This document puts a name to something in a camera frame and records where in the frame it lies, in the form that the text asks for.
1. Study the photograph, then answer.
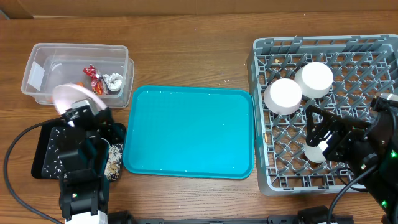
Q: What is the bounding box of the white paper cup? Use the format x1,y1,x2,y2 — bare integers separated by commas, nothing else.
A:
303,141,328,163

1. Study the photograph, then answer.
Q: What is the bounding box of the pink bowl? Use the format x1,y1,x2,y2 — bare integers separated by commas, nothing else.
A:
264,78,302,115

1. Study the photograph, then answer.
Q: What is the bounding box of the black plastic tray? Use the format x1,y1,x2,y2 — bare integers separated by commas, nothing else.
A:
31,121,126,180

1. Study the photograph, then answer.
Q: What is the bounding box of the clear plastic storage bin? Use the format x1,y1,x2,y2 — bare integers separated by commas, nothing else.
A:
21,43,134,108

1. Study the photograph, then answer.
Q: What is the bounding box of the rice and peanut pile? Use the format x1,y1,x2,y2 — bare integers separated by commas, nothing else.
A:
104,143,124,182

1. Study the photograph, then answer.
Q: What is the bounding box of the white tissue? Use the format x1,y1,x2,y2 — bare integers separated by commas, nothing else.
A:
103,73,123,92

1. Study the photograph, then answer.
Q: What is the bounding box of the white bowl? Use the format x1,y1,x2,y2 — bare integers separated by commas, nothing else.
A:
294,62,333,98

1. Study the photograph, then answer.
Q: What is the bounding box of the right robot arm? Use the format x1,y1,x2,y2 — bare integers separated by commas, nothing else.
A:
306,97,397,223

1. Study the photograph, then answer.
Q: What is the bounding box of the grey dishwasher rack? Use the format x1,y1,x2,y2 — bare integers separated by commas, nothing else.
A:
247,34,397,196

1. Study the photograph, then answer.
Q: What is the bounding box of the teal serving tray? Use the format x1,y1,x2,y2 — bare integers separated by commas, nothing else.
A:
123,85,254,179

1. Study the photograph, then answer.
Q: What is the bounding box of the red snack wrapper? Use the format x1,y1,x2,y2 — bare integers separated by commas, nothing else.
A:
83,65,108,95

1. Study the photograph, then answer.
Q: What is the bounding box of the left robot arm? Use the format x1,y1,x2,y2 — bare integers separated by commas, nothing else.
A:
57,106,114,223

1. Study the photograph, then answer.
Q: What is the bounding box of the white plate with food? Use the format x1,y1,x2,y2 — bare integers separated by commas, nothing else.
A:
52,83,107,115

